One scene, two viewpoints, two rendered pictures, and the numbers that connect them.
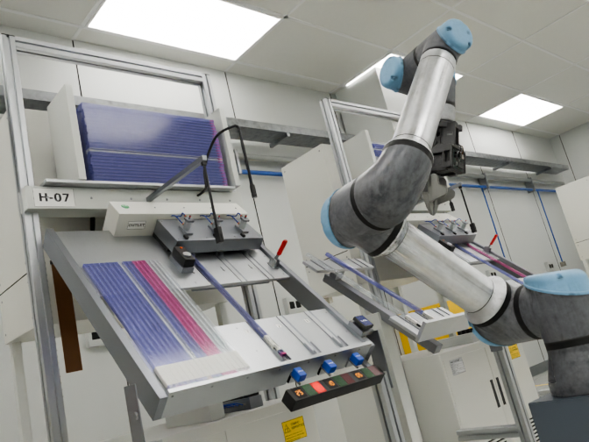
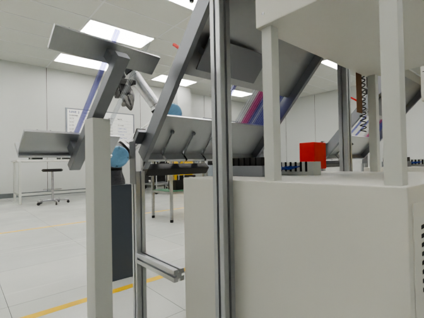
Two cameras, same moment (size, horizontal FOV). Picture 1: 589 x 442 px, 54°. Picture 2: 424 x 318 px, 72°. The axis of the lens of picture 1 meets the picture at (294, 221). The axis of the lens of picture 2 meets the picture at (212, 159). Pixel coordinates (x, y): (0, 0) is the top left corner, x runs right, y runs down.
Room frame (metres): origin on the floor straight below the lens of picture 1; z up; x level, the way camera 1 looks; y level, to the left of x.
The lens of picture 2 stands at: (2.90, 0.25, 0.67)
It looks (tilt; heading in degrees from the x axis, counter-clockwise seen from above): 1 degrees up; 184
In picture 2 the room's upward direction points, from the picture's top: 1 degrees counter-clockwise
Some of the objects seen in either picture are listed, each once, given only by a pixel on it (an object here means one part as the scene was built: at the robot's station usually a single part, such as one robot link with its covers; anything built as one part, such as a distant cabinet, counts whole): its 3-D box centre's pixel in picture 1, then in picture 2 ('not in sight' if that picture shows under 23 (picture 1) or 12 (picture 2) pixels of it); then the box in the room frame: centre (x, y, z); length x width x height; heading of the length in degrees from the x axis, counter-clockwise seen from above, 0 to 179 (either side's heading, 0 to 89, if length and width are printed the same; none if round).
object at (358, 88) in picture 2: (67, 314); (357, 68); (1.73, 0.74, 1.02); 0.06 x 0.01 x 0.35; 135
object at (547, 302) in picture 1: (560, 302); not in sight; (1.17, -0.47, 0.72); 0.13 x 0.12 x 0.14; 32
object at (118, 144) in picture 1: (152, 154); not in sight; (1.87, 0.43, 1.52); 0.51 x 0.13 x 0.27; 135
